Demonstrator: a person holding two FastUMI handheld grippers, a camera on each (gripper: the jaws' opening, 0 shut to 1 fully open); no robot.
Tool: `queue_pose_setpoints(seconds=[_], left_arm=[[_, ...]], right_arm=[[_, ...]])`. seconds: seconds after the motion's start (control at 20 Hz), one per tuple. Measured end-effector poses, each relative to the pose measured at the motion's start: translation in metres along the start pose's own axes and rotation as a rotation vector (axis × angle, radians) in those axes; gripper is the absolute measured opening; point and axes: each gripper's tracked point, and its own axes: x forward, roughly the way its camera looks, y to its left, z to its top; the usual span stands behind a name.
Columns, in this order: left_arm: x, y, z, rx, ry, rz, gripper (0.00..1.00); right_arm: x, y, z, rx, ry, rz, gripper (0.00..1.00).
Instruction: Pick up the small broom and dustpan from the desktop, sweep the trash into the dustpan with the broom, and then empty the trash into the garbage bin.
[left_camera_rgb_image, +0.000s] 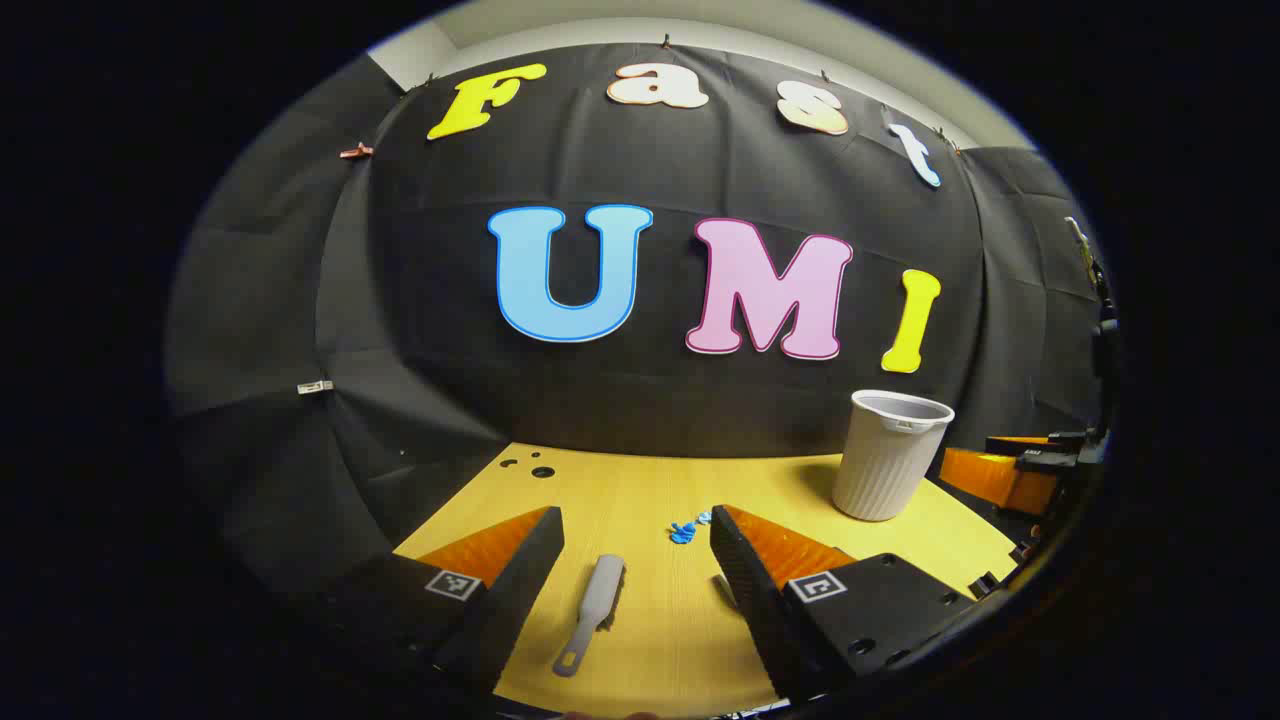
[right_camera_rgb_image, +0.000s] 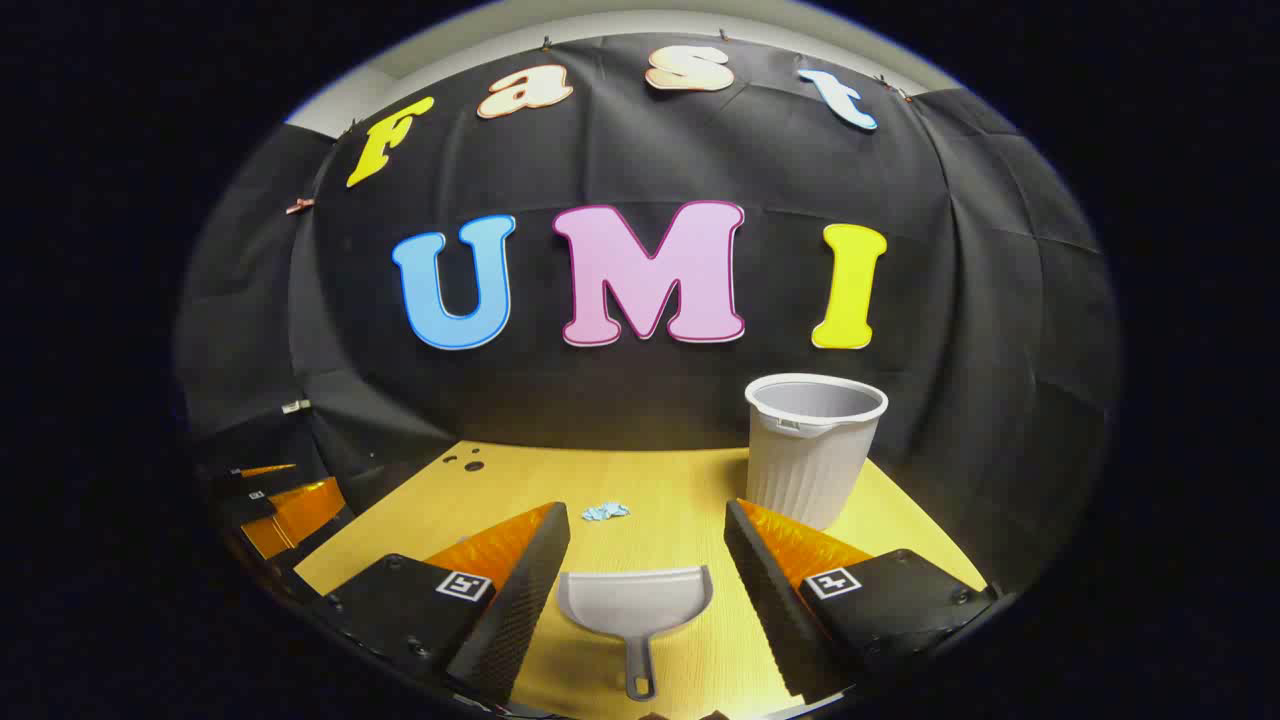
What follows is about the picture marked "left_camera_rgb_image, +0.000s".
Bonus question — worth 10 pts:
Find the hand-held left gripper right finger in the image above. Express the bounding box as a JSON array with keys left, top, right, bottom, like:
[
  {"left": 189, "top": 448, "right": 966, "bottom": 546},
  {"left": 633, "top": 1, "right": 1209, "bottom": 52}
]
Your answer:
[{"left": 708, "top": 503, "right": 986, "bottom": 701}]

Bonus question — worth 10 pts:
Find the small grey broom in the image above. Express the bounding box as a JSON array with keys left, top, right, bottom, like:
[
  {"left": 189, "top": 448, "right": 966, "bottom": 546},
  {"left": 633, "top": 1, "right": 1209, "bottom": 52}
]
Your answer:
[{"left": 552, "top": 554, "right": 628, "bottom": 679}]

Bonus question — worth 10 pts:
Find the wooden desktop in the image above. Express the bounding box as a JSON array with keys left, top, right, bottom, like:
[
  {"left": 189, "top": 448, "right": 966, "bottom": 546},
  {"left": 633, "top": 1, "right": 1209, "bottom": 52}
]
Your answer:
[{"left": 392, "top": 442, "right": 1021, "bottom": 719}]

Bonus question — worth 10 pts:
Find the black backdrop cloth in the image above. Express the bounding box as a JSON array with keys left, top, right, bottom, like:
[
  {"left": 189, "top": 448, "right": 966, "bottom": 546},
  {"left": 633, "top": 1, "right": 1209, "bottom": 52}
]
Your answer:
[{"left": 165, "top": 40, "right": 1116, "bottom": 601}]

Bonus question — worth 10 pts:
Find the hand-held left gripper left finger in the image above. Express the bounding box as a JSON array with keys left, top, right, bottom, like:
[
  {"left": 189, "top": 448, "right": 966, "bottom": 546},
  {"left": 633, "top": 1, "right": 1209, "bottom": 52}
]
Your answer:
[{"left": 330, "top": 505, "right": 566, "bottom": 701}]

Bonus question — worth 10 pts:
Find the white ribbed garbage bin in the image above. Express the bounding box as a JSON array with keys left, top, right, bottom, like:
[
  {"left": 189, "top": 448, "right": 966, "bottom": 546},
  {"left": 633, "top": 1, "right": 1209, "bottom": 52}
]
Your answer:
[{"left": 832, "top": 389, "right": 956, "bottom": 523}]

